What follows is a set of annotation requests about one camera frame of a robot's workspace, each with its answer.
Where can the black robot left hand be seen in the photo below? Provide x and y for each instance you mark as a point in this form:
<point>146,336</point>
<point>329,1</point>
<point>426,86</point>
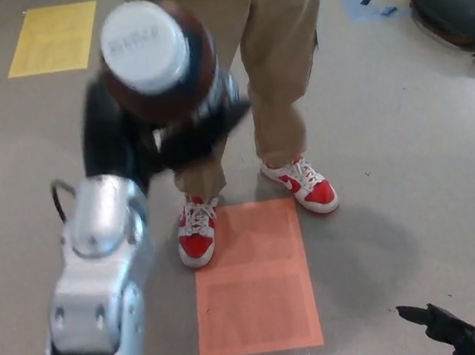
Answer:
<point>105,138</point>

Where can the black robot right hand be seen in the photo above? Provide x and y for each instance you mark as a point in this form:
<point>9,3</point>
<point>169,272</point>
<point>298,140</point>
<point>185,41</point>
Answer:
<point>459,332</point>

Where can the brown Core Power shake bottle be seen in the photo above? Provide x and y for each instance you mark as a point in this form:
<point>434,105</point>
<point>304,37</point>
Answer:
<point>141,45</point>

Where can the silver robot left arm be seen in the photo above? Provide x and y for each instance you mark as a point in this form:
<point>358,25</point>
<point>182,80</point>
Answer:
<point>92,271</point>

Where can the red white person's right sneaker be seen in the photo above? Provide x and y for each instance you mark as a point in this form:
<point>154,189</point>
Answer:
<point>196,244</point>

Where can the red white person's sneaker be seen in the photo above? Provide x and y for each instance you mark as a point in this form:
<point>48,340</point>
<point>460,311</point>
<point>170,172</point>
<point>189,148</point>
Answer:
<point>309,187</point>
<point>196,244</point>

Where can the red white person's left sneaker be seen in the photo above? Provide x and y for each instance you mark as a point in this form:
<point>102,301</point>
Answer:
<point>309,187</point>

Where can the yellow paper sheet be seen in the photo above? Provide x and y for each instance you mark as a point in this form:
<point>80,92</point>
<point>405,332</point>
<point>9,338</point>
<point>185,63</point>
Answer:
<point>53,40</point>

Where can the khaki cargo trousers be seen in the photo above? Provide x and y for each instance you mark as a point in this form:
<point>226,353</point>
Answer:
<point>276,71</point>

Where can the orange paper sheet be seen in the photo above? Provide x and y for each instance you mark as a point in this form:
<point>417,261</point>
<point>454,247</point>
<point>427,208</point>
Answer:
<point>252,272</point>

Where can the blue tape scrap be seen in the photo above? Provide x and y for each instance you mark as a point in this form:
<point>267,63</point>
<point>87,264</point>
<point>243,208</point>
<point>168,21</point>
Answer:
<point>387,12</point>

